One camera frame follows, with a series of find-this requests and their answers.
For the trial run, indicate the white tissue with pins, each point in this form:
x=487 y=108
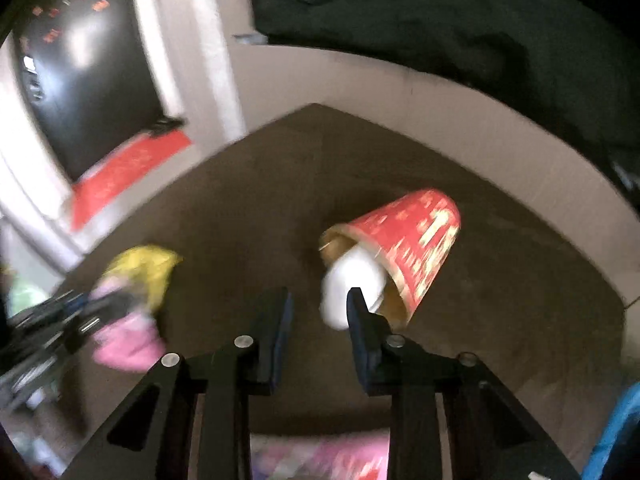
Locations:
x=345 y=280

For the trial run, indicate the colourful pink printed packet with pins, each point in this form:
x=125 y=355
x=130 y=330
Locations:
x=320 y=457

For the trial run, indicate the small black object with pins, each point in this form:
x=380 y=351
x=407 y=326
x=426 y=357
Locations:
x=165 y=125

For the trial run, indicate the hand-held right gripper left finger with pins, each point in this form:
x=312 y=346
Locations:
x=283 y=340

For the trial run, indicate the black door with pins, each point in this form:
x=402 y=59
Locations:
x=100 y=60

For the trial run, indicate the yellow card packaging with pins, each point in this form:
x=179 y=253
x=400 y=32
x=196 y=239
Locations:
x=145 y=265

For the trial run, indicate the blue plastic bag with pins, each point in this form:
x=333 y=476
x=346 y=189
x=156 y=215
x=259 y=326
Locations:
x=620 y=440

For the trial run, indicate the pale green bag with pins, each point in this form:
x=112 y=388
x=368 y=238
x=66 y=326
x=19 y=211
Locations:
x=27 y=297

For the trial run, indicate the red paper cup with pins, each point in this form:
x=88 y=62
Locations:
x=420 y=240

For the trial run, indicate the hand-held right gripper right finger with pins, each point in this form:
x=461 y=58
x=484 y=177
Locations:
x=357 y=345

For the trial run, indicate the black cloth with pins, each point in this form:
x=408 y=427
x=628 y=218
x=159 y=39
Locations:
x=450 y=35

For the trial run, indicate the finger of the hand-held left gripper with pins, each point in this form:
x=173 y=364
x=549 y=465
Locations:
x=90 y=330
x=75 y=307

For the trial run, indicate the red doormat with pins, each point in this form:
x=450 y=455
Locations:
x=125 y=175

